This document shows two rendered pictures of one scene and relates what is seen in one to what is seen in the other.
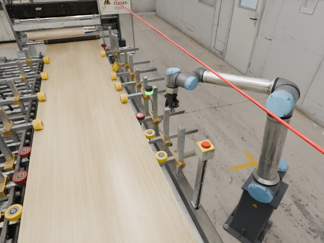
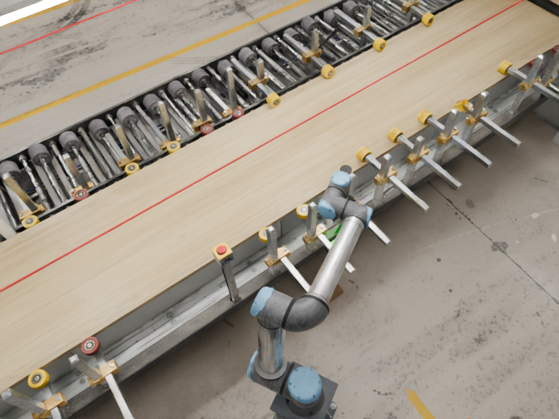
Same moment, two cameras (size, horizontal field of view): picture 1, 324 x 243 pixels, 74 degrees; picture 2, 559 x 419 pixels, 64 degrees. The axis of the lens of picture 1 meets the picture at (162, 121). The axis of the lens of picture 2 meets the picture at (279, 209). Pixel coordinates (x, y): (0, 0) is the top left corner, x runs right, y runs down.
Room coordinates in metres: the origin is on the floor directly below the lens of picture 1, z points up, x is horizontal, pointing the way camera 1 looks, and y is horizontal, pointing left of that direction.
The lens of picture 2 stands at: (0.82, -1.22, 2.96)
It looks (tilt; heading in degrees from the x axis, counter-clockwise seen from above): 56 degrees down; 78
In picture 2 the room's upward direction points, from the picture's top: 4 degrees counter-clockwise
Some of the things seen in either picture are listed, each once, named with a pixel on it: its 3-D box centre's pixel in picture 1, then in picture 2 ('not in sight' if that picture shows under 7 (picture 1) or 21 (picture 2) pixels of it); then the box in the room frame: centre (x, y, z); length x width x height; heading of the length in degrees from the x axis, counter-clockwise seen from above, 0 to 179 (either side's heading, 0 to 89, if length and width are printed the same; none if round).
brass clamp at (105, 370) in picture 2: not in sight; (103, 373); (0.09, -0.47, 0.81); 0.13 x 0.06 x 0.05; 21
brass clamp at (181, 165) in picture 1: (178, 159); (277, 257); (1.03, -0.11, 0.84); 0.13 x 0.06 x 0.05; 21
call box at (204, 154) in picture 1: (204, 150); (222, 254); (0.76, -0.21, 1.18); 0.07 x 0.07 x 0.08; 21
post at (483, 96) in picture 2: (127, 68); (472, 122); (2.41, 0.42, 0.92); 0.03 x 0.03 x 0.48; 21
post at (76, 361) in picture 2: not in sight; (94, 373); (0.07, -0.48, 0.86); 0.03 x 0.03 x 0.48; 21
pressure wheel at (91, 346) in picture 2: not in sight; (93, 348); (0.07, -0.35, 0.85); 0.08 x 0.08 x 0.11
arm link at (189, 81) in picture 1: (187, 81); (332, 204); (1.29, -0.17, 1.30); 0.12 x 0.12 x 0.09; 49
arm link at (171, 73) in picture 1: (172, 77); (339, 185); (1.35, -0.07, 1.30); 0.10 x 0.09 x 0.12; 49
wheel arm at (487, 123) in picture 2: (135, 63); (492, 127); (2.49, 0.32, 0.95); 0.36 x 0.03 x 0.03; 111
